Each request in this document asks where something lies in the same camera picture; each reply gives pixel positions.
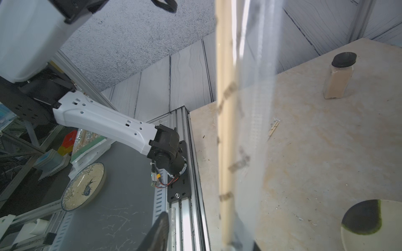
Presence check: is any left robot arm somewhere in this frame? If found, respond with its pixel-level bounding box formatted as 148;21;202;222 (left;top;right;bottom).
1;1;187;178

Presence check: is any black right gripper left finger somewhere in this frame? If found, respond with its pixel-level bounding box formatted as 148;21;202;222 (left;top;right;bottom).
137;212;170;251

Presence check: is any toothpick jar black lid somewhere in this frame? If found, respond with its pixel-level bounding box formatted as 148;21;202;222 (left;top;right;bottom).
323;51;358;100

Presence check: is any chopsticks pair two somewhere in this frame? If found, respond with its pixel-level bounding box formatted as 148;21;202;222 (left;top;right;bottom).
215;1;284;251

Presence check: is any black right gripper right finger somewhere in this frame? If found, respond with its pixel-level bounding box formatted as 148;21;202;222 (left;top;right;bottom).
252;242;261;251

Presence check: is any chopsticks pair one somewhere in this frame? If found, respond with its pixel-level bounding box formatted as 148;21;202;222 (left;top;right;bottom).
268;119;280;138

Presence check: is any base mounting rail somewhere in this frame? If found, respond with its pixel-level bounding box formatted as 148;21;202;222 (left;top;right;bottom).
152;106;211;251

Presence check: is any round wall clock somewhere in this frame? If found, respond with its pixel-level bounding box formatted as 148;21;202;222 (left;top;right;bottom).
61;162;106;212

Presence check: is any metal corner post left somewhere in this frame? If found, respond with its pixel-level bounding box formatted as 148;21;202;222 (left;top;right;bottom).
347;0;376;43

